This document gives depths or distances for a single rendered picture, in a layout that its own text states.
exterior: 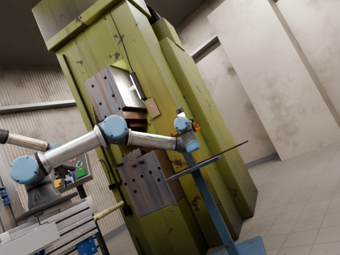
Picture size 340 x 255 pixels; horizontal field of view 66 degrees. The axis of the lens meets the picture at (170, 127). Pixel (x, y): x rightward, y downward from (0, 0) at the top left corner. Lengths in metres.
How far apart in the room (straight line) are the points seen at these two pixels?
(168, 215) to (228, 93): 4.27
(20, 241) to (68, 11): 2.25
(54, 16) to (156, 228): 2.24
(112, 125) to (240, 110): 4.89
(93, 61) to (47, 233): 1.83
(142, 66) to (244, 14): 3.32
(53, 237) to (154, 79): 1.55
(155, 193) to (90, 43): 1.54
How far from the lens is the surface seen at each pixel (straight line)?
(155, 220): 2.23
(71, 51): 2.90
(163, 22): 3.22
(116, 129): 1.25
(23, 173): 1.26
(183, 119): 1.34
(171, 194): 2.11
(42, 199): 1.37
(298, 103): 5.02
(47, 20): 3.11
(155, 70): 2.35
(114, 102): 2.34
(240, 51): 5.35
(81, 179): 2.38
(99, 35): 2.73
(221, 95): 6.13
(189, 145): 1.35
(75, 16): 2.88
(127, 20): 2.60
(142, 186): 2.20
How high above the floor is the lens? 0.73
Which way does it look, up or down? 8 degrees up
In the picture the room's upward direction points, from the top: 25 degrees counter-clockwise
